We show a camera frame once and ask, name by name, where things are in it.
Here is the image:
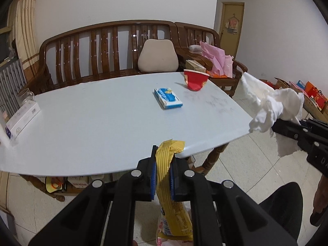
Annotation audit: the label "yellow wooden door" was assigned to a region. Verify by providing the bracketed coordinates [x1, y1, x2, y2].
[219, 2, 245, 57]

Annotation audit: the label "red paper cup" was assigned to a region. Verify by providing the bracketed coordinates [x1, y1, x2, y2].
[183, 69, 209, 92]

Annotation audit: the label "glass mug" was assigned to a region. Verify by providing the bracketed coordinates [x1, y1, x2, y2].
[17, 88, 34, 106]

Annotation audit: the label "wooden coffee table frame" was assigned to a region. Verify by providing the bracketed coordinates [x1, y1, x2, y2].
[19, 143, 229, 202]

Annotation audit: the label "cardboard boxes by wall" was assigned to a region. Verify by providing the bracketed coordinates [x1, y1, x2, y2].
[260, 78, 327, 122]

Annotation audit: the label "grey rolled cloth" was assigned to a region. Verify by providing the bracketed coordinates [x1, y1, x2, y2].
[188, 44, 202, 55]

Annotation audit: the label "long wooden bench sofa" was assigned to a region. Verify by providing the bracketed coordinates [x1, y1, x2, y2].
[26, 20, 185, 95]

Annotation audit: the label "white radiator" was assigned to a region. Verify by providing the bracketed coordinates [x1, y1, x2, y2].
[0, 59, 27, 118]

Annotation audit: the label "white box on table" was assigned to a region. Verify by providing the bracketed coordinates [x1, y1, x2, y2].
[6, 100, 40, 139]

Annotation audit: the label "beige cushion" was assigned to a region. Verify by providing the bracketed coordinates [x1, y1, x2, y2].
[138, 39, 179, 73]

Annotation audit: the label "blue white medicine box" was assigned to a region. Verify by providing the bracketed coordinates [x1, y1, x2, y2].
[154, 88, 183, 109]

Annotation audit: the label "beige striped curtain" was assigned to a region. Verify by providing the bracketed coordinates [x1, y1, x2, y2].
[7, 0, 40, 81]

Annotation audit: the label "white tissue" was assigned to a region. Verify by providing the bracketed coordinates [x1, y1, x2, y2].
[241, 72, 304, 157]

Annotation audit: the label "wooden armchair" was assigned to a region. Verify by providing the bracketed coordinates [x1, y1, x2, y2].
[175, 22, 247, 97]

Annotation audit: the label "pink plastic bag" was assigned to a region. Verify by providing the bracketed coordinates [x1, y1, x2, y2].
[200, 42, 233, 78]

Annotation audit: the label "yellow snack wrapper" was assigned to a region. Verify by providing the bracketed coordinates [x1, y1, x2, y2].
[155, 139, 193, 241]

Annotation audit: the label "yellowish tissue box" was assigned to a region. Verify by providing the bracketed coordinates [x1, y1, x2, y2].
[185, 59, 206, 73]

